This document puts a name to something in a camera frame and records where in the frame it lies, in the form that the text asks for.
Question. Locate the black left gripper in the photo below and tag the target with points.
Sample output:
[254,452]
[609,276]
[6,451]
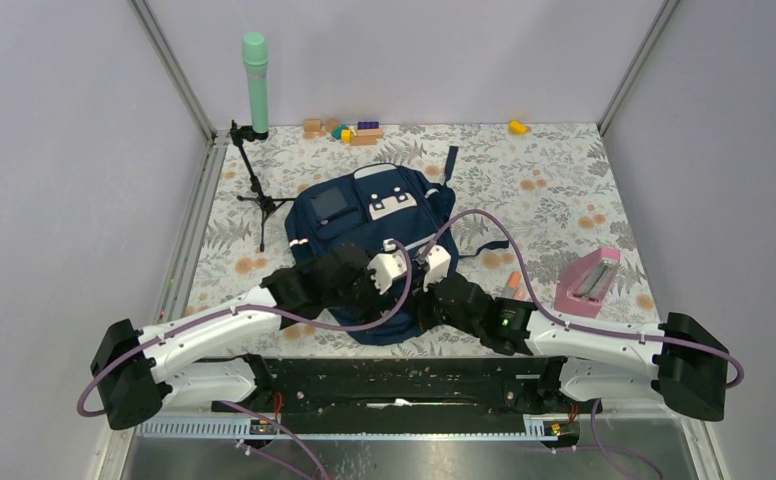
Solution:
[369,312]

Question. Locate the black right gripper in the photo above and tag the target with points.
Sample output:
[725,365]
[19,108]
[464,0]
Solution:
[421,303]

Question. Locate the navy blue student backpack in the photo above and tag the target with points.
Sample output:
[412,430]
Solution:
[375,203]

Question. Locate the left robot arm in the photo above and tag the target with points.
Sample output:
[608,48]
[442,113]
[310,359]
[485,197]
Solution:
[137,371]

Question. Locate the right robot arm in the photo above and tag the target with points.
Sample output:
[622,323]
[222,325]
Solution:
[677,361]

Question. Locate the orange highlighter pen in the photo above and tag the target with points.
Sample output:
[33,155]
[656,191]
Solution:
[513,288]

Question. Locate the pink box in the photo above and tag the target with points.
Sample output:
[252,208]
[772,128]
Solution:
[583,284]

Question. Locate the black tripod stand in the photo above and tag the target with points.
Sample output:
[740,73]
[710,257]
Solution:
[267,204]

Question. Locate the long wooden block front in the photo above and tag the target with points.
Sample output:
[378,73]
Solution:
[363,140]

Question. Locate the long wooden block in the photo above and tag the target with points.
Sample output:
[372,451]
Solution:
[363,140]
[374,132]

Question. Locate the long wooden block rear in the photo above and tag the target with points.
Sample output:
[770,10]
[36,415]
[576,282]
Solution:
[374,132]

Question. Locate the teal toy block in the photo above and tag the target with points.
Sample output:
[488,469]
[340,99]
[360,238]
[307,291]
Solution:
[340,132]

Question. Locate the purple studded toy brick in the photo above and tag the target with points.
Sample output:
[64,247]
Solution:
[368,125]

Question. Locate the light wooden cube block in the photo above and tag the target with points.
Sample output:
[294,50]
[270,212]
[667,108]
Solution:
[312,125]

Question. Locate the yellow block far right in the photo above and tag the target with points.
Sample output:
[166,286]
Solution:
[516,127]

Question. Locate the green microphone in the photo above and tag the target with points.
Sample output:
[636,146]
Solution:
[255,59]

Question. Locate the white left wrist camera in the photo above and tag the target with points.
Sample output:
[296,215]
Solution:
[387,267]

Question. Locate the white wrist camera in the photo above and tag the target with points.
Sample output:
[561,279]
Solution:
[387,267]
[435,264]

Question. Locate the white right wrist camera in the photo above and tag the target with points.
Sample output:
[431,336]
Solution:
[435,264]

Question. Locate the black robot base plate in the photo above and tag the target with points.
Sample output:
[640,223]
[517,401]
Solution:
[314,386]

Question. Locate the slotted metal cable rail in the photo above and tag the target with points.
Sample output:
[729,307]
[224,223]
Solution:
[389,424]

